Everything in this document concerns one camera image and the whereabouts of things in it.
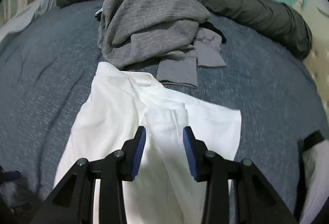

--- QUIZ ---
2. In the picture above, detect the dark grey rolled duvet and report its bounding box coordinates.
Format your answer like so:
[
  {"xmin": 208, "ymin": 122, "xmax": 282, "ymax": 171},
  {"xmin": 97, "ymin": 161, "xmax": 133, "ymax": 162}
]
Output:
[{"xmin": 56, "ymin": 0, "xmax": 312, "ymax": 60}]

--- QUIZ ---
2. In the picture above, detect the light grey crumpled sheet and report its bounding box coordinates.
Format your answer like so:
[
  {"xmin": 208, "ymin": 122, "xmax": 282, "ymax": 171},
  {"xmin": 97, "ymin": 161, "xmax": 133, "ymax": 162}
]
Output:
[{"xmin": 1, "ymin": 0, "xmax": 56, "ymax": 47}]

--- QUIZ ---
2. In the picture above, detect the cream tufted headboard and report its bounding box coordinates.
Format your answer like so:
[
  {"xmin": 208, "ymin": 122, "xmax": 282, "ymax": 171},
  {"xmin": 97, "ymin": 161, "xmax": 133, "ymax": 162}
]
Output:
[{"xmin": 292, "ymin": 0, "xmax": 329, "ymax": 114}]

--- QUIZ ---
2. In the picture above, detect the blue patterned bed cover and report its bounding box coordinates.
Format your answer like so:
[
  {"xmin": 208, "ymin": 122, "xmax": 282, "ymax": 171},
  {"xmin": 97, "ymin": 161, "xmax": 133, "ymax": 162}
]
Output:
[{"xmin": 1, "ymin": 1, "xmax": 328, "ymax": 222}]

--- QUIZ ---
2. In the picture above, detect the grey knit sweater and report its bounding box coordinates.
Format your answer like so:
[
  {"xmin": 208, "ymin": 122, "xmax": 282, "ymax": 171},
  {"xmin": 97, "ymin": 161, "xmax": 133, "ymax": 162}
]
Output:
[{"xmin": 95, "ymin": 0, "xmax": 226, "ymax": 87}]

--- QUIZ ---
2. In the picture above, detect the light grey pillow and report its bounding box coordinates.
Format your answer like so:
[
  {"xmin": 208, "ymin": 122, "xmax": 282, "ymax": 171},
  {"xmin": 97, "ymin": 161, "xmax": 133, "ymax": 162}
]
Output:
[{"xmin": 299, "ymin": 131, "xmax": 328, "ymax": 223}]

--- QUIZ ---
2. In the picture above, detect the white long-sleeve shirt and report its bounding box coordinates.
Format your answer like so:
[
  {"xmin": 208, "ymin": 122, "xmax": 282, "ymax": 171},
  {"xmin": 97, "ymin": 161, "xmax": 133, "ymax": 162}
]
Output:
[{"xmin": 55, "ymin": 62, "xmax": 241, "ymax": 223}]

